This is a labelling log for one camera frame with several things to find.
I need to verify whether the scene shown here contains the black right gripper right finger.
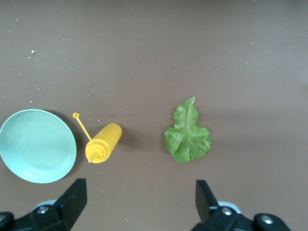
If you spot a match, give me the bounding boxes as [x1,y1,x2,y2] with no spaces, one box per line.
[192,180,292,231]

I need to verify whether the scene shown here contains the yellow mustard squeeze bottle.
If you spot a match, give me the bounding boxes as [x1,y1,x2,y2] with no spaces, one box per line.
[72,112,123,164]

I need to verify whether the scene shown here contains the mint green plate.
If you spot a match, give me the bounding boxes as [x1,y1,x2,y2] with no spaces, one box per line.
[0,109,77,184]

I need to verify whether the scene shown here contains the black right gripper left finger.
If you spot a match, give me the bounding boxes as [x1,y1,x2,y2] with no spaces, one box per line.
[0,178,87,231]

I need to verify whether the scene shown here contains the green lettuce leaf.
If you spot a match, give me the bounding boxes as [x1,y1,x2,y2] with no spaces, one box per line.
[164,96,212,163]

